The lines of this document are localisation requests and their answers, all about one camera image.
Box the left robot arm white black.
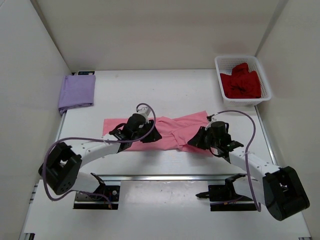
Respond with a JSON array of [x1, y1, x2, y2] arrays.
[[38, 112, 162, 200]]

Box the pink t shirt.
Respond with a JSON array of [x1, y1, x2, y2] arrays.
[[102, 111, 216, 157]]

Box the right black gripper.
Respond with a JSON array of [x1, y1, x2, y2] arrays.
[[187, 127, 220, 151]]

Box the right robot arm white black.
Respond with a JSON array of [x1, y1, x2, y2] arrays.
[[188, 121, 310, 221]]

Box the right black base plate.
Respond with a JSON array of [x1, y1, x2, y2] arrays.
[[208, 185, 257, 212]]

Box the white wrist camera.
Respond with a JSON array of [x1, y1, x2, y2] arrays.
[[205, 114, 217, 130], [136, 106, 151, 123]]

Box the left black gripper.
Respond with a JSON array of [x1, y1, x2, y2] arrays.
[[132, 119, 162, 143]]

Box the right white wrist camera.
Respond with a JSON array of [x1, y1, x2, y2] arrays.
[[205, 114, 217, 130]]

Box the purple t shirt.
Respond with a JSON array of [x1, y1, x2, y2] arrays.
[[58, 75, 96, 115]]

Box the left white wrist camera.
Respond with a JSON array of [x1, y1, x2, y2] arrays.
[[136, 106, 151, 123]]

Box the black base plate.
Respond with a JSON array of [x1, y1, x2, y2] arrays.
[[73, 183, 121, 210], [208, 185, 257, 212]]

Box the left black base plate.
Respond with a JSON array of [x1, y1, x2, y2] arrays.
[[73, 183, 121, 210]]

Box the aluminium rail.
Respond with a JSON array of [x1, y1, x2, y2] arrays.
[[44, 173, 266, 183]]

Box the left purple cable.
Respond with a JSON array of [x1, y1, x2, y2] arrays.
[[41, 102, 156, 210]]

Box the red t shirt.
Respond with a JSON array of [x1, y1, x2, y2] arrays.
[[220, 62, 262, 99]]

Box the white plastic basket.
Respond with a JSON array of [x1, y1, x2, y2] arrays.
[[214, 55, 272, 107]]

